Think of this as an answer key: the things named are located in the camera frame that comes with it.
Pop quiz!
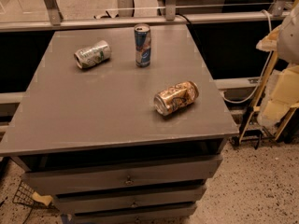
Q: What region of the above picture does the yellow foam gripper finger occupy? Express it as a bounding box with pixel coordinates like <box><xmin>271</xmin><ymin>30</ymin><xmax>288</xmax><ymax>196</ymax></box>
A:
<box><xmin>256</xmin><ymin>26</ymin><xmax>280</xmax><ymax>52</ymax></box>
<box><xmin>261</xmin><ymin>64</ymin><xmax>299</xmax><ymax>121</ymax></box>

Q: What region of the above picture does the top grey drawer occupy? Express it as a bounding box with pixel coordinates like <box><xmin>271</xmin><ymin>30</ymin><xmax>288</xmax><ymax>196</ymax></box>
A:
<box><xmin>22</xmin><ymin>155</ymin><xmax>222</xmax><ymax>195</ymax></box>

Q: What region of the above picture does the yellow foam piece on floor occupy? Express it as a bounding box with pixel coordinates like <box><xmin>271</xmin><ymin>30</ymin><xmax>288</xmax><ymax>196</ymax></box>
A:
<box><xmin>32</xmin><ymin>192</ymin><xmax>52</xmax><ymax>206</ymax></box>

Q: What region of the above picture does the black cable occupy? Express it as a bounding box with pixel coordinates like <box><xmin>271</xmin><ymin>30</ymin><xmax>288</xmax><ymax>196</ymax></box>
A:
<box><xmin>177</xmin><ymin>13</ymin><xmax>207</xmax><ymax>63</ymax></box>

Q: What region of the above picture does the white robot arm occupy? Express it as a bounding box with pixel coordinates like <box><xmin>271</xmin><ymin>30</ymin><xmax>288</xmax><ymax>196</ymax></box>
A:
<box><xmin>256</xmin><ymin>6</ymin><xmax>299</xmax><ymax>126</ymax></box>

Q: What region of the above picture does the grey metal railing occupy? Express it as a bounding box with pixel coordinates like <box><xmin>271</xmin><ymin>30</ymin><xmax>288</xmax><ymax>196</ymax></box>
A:
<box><xmin>0</xmin><ymin>0</ymin><xmax>298</xmax><ymax>32</ymax></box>

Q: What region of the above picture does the grey drawer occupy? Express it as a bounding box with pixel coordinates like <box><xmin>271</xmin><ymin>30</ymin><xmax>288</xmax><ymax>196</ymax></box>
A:
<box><xmin>22</xmin><ymin>155</ymin><xmax>222</xmax><ymax>195</ymax></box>
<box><xmin>73</xmin><ymin>203</ymin><xmax>196</xmax><ymax>224</ymax></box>
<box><xmin>53</xmin><ymin>185</ymin><xmax>206</xmax><ymax>214</ymax></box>

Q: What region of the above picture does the yellow metal ladder frame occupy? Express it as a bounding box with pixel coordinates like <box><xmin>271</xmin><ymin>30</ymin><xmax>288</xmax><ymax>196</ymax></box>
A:
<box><xmin>235</xmin><ymin>51</ymin><xmax>299</xmax><ymax>147</ymax></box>

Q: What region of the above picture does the grey drawer cabinet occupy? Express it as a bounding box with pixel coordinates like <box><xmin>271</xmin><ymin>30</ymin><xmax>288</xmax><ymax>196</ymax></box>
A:
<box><xmin>0</xmin><ymin>24</ymin><xmax>240</xmax><ymax>224</ymax></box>

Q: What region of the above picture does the white cable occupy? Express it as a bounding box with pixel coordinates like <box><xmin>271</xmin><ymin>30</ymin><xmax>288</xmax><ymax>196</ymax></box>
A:
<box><xmin>222</xmin><ymin>9</ymin><xmax>274</xmax><ymax>105</ymax></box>

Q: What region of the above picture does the black wire basket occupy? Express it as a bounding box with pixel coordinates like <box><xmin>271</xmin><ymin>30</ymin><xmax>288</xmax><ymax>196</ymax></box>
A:
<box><xmin>12</xmin><ymin>181</ymin><xmax>46</xmax><ymax>209</ymax></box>

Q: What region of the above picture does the bottom grey drawer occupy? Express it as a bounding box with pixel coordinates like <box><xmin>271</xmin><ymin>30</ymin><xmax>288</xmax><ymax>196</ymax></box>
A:
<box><xmin>73</xmin><ymin>203</ymin><xmax>196</xmax><ymax>224</ymax></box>

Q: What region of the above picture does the tall blue energy drink can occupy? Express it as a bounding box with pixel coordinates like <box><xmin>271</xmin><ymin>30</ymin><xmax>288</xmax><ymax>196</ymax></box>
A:
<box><xmin>134</xmin><ymin>23</ymin><xmax>151</xmax><ymax>67</ymax></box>

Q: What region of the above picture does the crushed green white can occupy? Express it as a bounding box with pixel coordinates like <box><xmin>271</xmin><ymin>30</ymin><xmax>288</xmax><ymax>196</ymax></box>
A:
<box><xmin>74</xmin><ymin>40</ymin><xmax>112</xmax><ymax>69</ymax></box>

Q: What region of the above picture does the middle grey drawer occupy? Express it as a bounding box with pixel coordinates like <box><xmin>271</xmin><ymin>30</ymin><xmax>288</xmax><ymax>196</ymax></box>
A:
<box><xmin>53</xmin><ymin>185</ymin><xmax>206</xmax><ymax>214</ymax></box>

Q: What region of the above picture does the crushed orange soda can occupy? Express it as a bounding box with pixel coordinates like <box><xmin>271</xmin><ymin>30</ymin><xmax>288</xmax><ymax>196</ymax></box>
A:
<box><xmin>153</xmin><ymin>81</ymin><xmax>199</xmax><ymax>116</ymax></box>

